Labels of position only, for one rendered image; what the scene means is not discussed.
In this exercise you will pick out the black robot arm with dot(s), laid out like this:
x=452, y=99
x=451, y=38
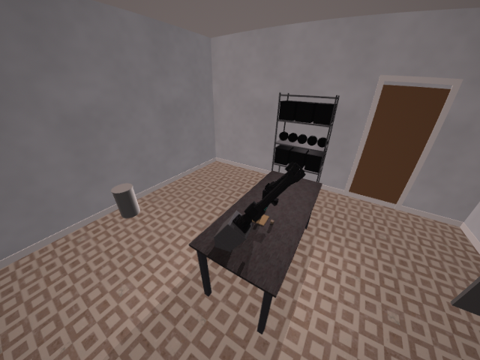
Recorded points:
x=270, y=193

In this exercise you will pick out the tan flat mat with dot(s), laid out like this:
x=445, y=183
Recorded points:
x=263, y=220

